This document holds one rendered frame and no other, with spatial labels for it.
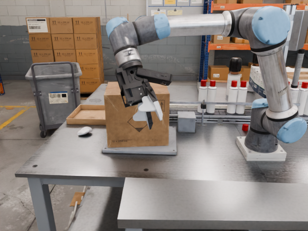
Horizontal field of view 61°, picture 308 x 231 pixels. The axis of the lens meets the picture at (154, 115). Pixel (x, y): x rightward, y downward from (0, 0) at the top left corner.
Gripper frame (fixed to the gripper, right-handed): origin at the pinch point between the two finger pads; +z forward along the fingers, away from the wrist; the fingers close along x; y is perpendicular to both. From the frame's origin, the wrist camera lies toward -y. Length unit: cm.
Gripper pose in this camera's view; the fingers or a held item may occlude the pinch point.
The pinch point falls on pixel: (157, 125)
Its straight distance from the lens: 78.4
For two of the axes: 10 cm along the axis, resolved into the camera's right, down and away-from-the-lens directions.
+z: 3.2, 9.4, -1.4
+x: 2.1, -2.1, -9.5
